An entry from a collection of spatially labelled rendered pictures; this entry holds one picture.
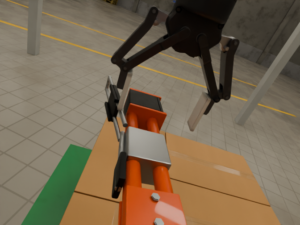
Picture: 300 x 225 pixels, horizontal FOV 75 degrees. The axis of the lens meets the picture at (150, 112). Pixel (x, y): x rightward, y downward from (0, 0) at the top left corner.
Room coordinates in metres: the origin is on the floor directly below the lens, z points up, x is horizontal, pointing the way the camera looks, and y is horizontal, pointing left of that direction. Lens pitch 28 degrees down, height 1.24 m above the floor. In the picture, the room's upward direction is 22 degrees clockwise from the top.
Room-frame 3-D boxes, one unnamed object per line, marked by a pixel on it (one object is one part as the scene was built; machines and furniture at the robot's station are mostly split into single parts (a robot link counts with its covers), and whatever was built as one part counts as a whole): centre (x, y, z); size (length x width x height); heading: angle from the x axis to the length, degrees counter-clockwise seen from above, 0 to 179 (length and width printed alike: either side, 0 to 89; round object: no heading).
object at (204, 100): (0.33, -0.08, 1.11); 0.03 x 0.01 x 0.07; 12
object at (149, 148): (0.23, -0.01, 1.05); 0.07 x 0.07 x 0.04; 15
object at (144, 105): (0.36, 0.01, 1.05); 0.08 x 0.07 x 0.05; 15
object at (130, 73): (0.30, 0.05, 1.10); 0.03 x 0.01 x 0.07; 12
